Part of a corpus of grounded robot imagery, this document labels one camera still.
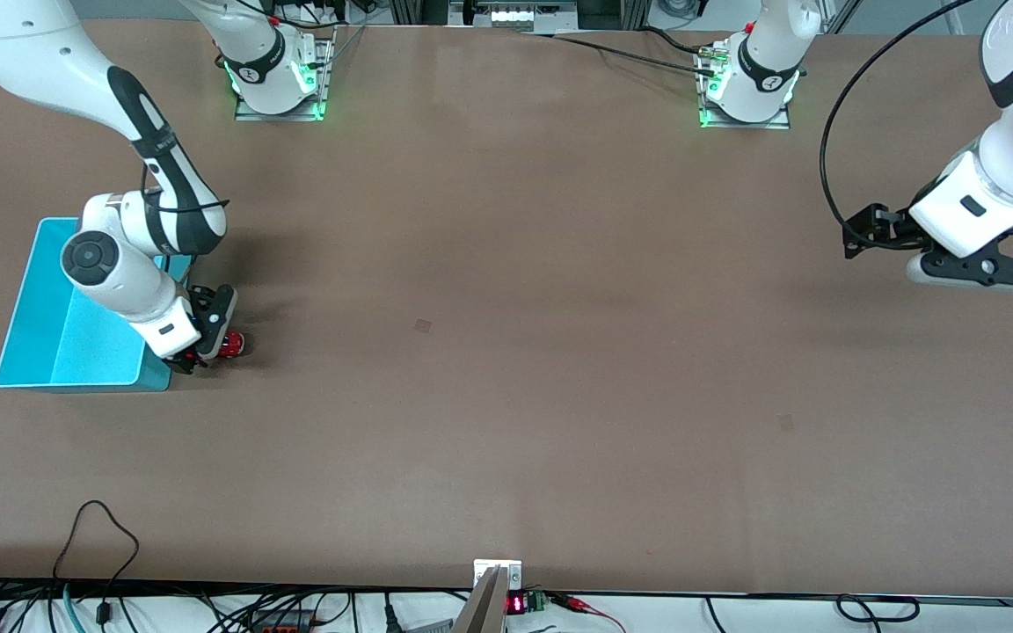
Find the blue plastic box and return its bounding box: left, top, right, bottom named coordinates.
left=0, top=217, right=196, bottom=393

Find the black power strip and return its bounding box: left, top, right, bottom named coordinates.
left=247, top=610, right=318, bottom=633

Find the grey metal pole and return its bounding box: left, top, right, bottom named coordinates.
left=452, top=567, right=507, bottom=633

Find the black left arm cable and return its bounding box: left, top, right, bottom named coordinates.
left=820, top=0, right=973, bottom=252

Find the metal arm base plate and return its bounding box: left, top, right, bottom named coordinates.
left=697, top=40, right=791, bottom=131
left=234, top=26, right=337, bottom=122

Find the thin black looped cable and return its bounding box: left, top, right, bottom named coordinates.
left=53, top=499, right=141, bottom=627

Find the black cable on table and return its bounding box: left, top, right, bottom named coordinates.
left=506, top=26, right=723, bottom=73

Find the white metal clamp bracket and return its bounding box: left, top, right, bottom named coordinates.
left=473, top=559, right=523, bottom=592

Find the black coiled cable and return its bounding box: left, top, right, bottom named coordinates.
left=835, top=593, right=922, bottom=624

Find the aluminium frame structure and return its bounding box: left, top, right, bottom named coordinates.
left=388, top=0, right=652, bottom=30

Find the red clip lead wire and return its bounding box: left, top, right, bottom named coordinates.
left=549, top=593, right=629, bottom=633

